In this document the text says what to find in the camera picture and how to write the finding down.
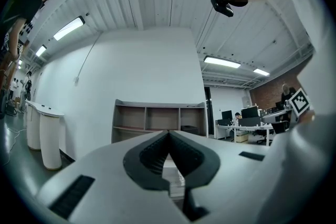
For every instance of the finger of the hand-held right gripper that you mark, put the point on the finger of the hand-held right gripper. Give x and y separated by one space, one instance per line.
275 117

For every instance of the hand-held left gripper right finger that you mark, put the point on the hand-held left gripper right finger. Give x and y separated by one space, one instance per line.
236 186

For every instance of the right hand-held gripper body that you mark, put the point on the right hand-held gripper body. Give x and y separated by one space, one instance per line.
299 102

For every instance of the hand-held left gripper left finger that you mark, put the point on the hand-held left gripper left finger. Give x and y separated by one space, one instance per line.
105 191

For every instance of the person's right forearm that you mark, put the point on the person's right forearm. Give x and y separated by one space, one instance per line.
307 118

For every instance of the black office chair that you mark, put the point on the black office chair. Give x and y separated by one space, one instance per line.
263 135

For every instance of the black monitor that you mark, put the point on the black monitor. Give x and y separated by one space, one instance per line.
227 115
250 112

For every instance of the long white office desk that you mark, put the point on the long white office desk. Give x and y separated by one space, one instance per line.
244 128

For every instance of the long ceiling light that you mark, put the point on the long ceiling light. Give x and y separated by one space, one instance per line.
221 62
41 50
261 72
68 28

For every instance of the person's white shirt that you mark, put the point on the person's white shirt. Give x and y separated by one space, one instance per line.
309 165

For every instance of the printed flat box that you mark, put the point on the printed flat box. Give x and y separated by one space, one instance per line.
176 183

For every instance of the black box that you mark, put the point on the black box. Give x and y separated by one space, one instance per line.
189 129

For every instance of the grey wooden shelf hutch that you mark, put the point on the grey wooden shelf hutch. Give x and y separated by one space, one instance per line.
157 110

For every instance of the black head camera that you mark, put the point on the black head camera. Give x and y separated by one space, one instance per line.
221 6

